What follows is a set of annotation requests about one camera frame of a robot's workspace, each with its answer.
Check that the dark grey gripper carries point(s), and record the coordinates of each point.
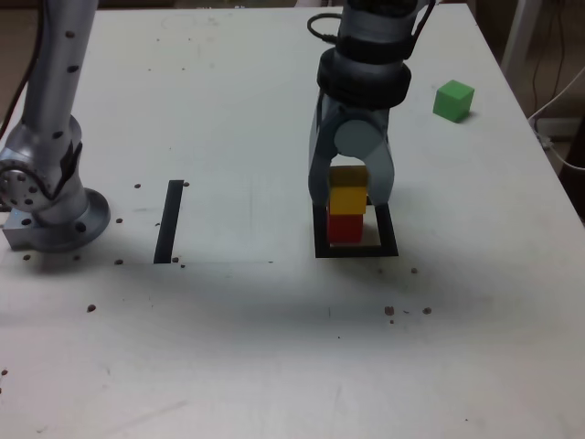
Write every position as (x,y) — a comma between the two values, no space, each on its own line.
(361,112)

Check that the yellow cube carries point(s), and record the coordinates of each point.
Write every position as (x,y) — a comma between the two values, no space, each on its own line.
(347,201)

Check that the red cube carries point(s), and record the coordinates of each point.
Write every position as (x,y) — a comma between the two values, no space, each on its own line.
(345,228)

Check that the green cube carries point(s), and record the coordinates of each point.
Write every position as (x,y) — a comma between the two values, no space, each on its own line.
(452,101)

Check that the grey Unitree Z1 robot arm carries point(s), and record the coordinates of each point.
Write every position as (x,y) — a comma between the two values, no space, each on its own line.
(50,114)

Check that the black tape square outline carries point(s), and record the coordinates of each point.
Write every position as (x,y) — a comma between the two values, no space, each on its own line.
(388,238)

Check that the black tape strip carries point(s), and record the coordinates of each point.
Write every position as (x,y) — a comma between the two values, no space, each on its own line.
(168,224)

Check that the white power strip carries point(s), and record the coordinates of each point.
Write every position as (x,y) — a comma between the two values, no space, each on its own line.
(557,127)

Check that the white post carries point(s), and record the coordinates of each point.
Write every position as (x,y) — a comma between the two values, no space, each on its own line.
(514,32)

